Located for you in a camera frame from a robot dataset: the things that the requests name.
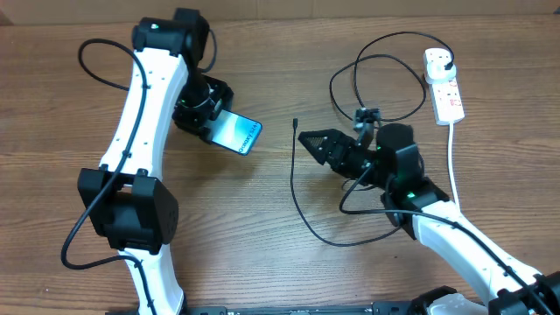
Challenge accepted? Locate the blue Galaxy smartphone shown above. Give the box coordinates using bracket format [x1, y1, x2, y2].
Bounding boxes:
[210, 110, 263, 156]

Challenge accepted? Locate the black USB charging cable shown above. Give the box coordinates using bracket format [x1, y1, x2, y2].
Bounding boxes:
[290, 31, 455, 249]

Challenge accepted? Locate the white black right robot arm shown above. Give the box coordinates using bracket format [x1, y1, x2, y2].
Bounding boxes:
[292, 123, 559, 314]

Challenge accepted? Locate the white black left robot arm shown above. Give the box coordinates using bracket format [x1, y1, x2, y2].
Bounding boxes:
[61, 8, 234, 314]

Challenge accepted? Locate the white charger plug adapter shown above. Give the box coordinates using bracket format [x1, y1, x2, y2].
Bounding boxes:
[423, 48, 457, 84]

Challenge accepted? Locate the white power strip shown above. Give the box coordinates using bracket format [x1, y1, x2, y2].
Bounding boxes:
[429, 78, 465, 126]

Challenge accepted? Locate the white power strip cord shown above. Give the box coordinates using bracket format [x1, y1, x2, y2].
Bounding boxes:
[445, 122, 461, 209]

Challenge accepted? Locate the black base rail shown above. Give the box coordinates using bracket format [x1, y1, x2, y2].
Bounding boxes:
[104, 300, 415, 315]

